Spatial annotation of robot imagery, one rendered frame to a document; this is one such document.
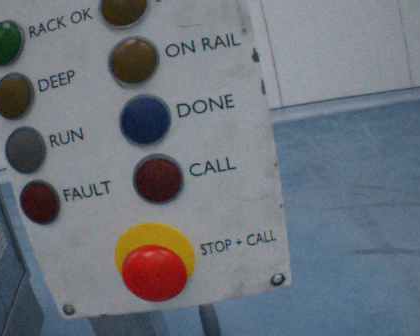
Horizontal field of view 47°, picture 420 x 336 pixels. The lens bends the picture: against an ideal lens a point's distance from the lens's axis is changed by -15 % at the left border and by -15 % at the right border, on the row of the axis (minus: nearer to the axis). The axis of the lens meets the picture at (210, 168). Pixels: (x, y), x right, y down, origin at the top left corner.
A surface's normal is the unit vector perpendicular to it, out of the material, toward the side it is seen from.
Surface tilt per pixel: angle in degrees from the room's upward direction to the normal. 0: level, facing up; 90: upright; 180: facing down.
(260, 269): 90
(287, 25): 90
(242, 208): 90
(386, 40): 90
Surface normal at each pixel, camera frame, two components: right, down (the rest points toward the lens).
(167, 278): 0.15, 0.32
